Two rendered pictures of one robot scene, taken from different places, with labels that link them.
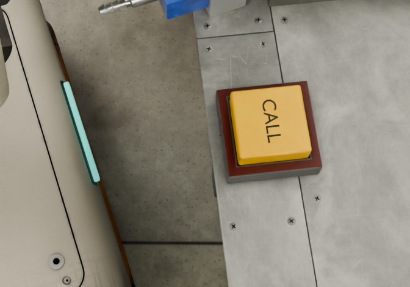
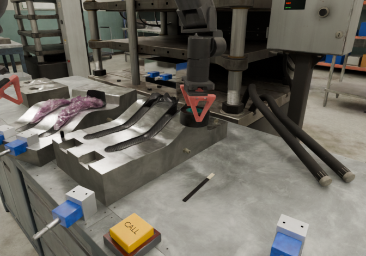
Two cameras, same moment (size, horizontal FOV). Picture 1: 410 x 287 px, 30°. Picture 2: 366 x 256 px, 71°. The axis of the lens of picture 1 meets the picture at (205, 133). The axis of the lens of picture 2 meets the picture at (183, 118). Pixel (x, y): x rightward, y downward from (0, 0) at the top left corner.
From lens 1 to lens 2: 27 cm
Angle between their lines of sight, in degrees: 53
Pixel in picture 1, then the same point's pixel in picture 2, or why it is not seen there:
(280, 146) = (141, 232)
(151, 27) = not seen: outside the picture
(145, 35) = not seen: outside the picture
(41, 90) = not seen: outside the picture
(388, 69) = (159, 200)
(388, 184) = (187, 229)
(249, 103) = (119, 227)
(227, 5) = (90, 212)
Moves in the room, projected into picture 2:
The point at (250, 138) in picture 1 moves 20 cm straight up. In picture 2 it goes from (127, 237) to (117, 138)
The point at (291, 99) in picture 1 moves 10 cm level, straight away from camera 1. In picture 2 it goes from (134, 218) to (125, 188)
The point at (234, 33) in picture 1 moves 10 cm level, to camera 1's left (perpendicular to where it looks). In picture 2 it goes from (98, 220) to (48, 243)
